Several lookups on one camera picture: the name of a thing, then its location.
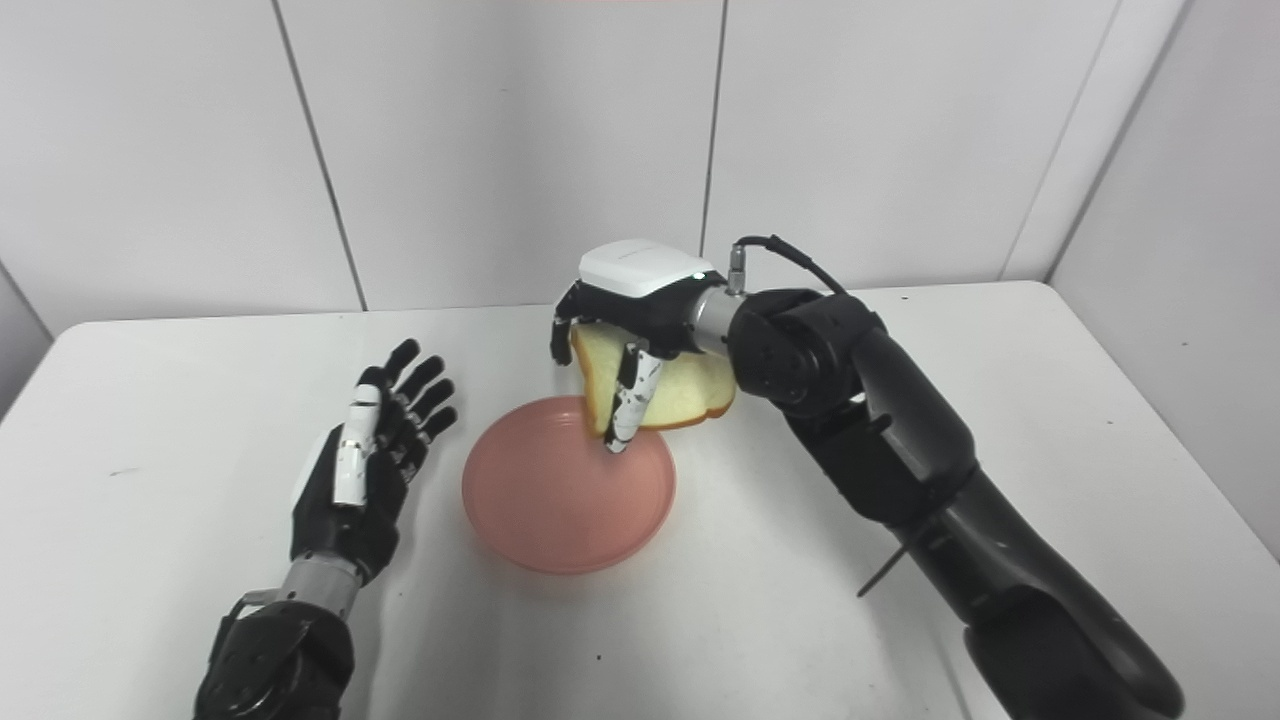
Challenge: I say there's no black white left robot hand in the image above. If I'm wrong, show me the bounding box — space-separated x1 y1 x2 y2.
290 338 459 586

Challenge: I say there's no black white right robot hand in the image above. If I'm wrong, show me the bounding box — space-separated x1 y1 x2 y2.
549 239 726 454

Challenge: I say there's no slice of white bread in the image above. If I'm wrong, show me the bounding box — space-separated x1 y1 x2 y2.
570 325 738 437

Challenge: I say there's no pink round plate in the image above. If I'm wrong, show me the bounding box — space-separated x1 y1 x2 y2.
461 395 677 576

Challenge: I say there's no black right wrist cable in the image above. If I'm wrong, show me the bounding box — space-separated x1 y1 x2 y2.
728 235 849 297

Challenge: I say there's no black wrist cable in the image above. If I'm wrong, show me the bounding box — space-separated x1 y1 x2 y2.
728 235 849 297
205 590 276 681

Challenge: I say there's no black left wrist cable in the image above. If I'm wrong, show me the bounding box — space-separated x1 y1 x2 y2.
205 590 276 681

